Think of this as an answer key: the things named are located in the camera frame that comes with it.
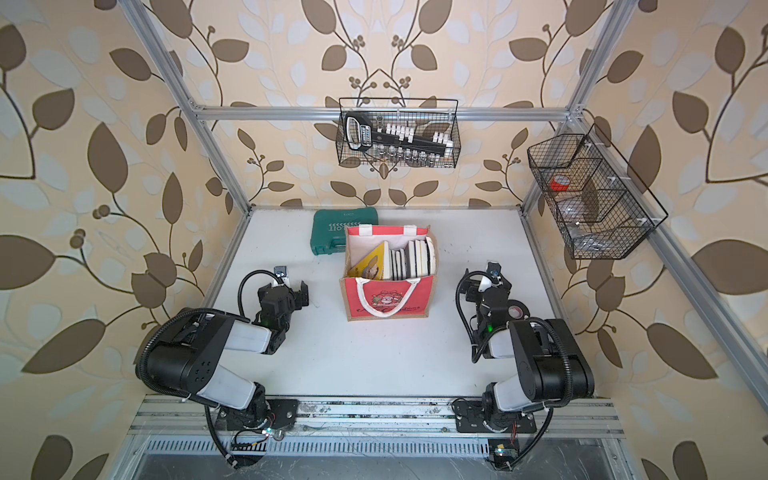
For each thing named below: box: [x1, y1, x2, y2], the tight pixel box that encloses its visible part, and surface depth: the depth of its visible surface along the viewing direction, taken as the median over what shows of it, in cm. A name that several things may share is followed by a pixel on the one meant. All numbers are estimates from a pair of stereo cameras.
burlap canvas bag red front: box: [340, 224, 439, 322], surface depth 85 cm
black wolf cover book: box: [420, 238, 431, 277], surface depth 84 cm
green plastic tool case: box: [310, 207, 379, 255], surface depth 110 cm
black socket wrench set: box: [344, 112, 455, 155], surface depth 85 cm
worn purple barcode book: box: [390, 249, 400, 281], surface depth 88 cm
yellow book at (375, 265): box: [348, 240, 390, 280], surface depth 86 cm
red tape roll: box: [550, 175, 570, 192], surface depth 83 cm
